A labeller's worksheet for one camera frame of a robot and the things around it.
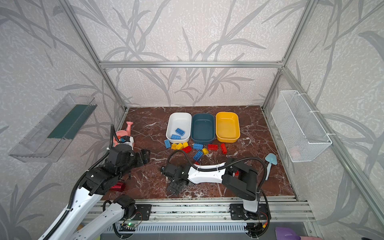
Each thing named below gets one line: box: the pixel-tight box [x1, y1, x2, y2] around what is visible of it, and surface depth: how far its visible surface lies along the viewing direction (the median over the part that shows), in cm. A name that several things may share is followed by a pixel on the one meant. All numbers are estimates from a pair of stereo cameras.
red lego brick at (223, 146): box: [221, 143, 228, 155], surface depth 98 cm
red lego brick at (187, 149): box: [182, 146, 192, 153], surface depth 98 cm
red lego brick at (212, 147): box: [207, 144, 219, 151], surface depth 99 cm
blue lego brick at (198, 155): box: [193, 150, 204, 161], surface depth 94 cm
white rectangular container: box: [165, 112, 192, 144], surface depth 107 cm
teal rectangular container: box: [190, 113, 216, 145], surface depth 107 cm
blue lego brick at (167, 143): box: [164, 139, 172, 149], surface depth 101 cm
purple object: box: [275, 226, 301, 240], surface depth 68 cm
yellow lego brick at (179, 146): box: [176, 142, 184, 150], surface depth 98 cm
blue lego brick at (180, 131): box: [175, 127, 186, 136], surface depth 106 cm
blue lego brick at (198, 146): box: [193, 143, 204, 150], surface depth 98 cm
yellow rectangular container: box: [215, 111, 241, 143], surface depth 109 cm
